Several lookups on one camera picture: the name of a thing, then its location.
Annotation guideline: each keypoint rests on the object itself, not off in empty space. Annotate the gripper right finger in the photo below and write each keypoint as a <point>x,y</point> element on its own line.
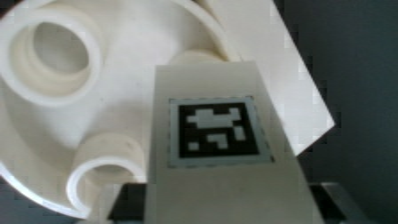
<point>338,207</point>

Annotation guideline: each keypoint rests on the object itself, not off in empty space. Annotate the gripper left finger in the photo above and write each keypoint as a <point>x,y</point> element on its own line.
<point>120,205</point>

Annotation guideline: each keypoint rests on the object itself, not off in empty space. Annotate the white stool leg with tags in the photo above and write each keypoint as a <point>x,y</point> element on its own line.
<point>224,174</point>

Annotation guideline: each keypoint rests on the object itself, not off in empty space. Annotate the white round stool seat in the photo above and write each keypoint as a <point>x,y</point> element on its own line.
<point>82,47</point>

